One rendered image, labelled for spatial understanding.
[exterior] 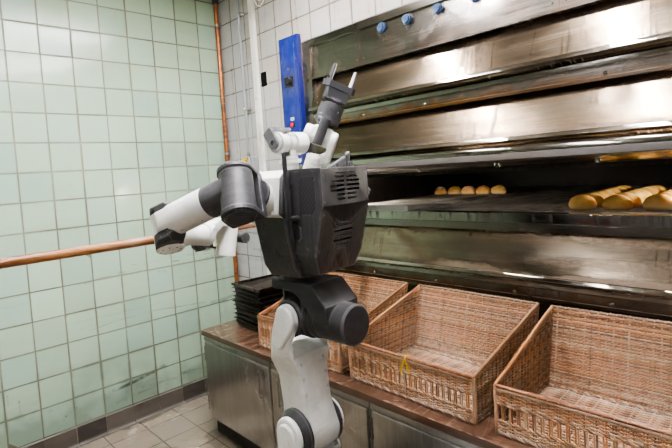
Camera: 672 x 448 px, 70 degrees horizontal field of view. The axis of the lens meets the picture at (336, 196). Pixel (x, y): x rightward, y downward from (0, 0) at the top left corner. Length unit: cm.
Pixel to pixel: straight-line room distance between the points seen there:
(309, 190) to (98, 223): 192
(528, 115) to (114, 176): 222
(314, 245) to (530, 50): 113
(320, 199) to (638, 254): 110
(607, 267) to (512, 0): 102
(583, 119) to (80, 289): 257
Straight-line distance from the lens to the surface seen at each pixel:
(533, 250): 198
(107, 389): 321
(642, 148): 167
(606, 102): 187
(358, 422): 198
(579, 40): 191
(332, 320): 133
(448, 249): 216
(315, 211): 125
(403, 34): 232
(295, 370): 150
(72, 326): 305
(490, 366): 171
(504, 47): 203
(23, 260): 166
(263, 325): 237
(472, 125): 205
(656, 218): 183
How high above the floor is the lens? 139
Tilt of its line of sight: 3 degrees down
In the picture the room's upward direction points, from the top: 4 degrees counter-clockwise
